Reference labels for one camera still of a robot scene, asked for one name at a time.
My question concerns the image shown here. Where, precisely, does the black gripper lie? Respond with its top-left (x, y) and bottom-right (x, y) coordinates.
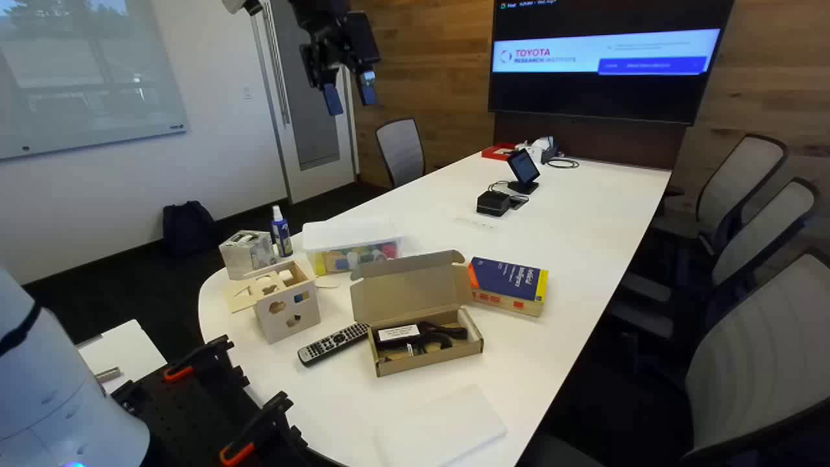
top-left (289, 0), bottom-right (385, 120)

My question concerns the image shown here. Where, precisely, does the flat wooden sorter lid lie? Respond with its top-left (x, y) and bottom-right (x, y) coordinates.
top-left (227, 273), bottom-right (273, 318)

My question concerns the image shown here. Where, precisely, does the blue spray bottle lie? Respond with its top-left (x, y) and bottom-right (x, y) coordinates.
top-left (268, 203), bottom-right (295, 259)

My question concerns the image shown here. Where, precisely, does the red flat object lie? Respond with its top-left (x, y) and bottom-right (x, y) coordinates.
top-left (480, 144), bottom-right (520, 164)

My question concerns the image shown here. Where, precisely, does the small black box device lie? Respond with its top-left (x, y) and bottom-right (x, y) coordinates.
top-left (474, 190), bottom-right (515, 219)

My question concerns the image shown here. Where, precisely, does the black tablet on stand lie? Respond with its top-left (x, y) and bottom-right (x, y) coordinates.
top-left (504, 149), bottom-right (546, 197)

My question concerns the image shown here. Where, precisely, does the small white cube box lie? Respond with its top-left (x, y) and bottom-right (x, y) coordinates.
top-left (219, 229), bottom-right (281, 283)

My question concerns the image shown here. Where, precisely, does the open cardboard box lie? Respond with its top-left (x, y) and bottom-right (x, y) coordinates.
top-left (349, 249), bottom-right (487, 380)

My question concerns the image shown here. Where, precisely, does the black bag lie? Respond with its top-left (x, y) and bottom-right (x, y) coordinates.
top-left (162, 201), bottom-right (219, 259)

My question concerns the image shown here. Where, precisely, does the wooden shape sorter box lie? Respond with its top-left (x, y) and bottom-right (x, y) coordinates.
top-left (251, 258), bottom-right (325, 345)

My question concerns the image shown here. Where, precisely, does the blue and yellow book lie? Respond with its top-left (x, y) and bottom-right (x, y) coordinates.
top-left (465, 254), bottom-right (553, 320)

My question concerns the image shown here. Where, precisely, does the black remote control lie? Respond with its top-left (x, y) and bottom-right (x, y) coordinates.
top-left (295, 321), bottom-right (371, 369)

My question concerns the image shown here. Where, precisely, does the black tool with white label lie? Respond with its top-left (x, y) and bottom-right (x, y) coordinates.
top-left (371, 320), bottom-right (473, 356)

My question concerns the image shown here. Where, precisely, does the glass whiteboard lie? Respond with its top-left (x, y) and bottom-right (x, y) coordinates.
top-left (0, 0), bottom-right (190, 164)

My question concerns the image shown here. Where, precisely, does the black clamp orange tip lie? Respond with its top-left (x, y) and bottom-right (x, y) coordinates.
top-left (216, 390), bottom-right (295, 467)
top-left (162, 333), bottom-right (240, 386)

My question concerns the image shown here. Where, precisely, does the white side platform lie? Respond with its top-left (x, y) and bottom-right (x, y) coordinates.
top-left (76, 318), bottom-right (168, 398)

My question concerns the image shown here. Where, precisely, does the white foam sheet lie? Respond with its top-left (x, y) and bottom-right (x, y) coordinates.
top-left (375, 384), bottom-right (511, 467)

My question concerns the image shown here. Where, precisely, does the black perforated mounting board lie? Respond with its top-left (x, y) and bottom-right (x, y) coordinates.
top-left (111, 345), bottom-right (343, 467)

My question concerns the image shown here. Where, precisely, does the grey mesh office chair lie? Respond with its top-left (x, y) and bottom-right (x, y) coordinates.
top-left (656, 133), bottom-right (788, 262)
top-left (608, 177), bottom-right (819, 349)
top-left (526, 249), bottom-right (830, 467)

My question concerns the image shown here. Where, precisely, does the white device with cable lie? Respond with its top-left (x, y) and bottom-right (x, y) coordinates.
top-left (516, 133), bottom-right (582, 171)

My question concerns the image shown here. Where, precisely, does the wall mounted TV screen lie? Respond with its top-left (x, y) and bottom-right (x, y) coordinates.
top-left (487, 0), bottom-right (738, 127)

